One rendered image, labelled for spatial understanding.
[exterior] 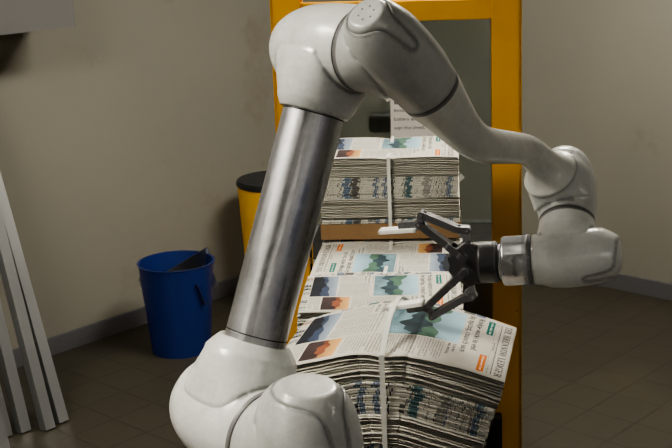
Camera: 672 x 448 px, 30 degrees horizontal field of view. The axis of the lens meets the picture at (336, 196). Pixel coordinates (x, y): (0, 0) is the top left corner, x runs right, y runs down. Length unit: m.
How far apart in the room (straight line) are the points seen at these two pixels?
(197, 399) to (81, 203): 3.83
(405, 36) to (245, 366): 0.56
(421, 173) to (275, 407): 1.58
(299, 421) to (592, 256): 0.66
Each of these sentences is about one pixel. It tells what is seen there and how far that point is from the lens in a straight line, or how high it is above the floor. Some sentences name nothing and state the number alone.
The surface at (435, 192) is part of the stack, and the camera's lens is 3.32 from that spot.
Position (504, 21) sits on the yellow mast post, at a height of 1.58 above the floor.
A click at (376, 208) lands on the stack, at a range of 3.34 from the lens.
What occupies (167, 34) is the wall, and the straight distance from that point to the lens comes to 6.00.
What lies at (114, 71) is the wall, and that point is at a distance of 5.81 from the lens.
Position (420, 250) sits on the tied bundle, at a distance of 3.27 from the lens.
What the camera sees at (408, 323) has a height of 1.19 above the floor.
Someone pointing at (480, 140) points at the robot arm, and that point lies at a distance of 2.00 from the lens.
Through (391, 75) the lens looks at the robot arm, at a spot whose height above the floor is 1.70.
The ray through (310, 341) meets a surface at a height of 1.16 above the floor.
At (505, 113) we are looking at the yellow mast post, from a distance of 3.82.
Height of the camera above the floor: 1.97
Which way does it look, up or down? 13 degrees down
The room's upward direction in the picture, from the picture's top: 2 degrees counter-clockwise
